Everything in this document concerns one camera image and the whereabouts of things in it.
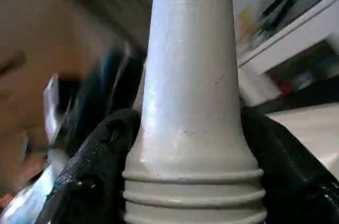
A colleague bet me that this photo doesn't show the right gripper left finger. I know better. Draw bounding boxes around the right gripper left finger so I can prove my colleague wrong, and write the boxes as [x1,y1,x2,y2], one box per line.
[34,109,141,224]

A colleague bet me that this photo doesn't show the white cabinet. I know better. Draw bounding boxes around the white cabinet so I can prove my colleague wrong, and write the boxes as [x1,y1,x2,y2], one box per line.
[231,0,339,109]

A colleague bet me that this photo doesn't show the white plastic table top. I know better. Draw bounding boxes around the white plastic table top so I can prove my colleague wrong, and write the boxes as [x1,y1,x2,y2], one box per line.
[269,102,339,180]

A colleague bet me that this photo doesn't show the white plastic table leg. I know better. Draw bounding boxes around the white plastic table leg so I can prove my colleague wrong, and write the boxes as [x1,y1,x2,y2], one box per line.
[122,0,267,224]

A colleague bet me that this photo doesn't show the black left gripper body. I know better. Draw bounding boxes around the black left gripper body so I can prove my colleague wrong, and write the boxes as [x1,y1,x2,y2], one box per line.
[49,44,148,157]

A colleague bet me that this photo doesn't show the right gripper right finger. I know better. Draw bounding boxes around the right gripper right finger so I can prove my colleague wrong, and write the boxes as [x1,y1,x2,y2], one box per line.
[241,106,339,224]

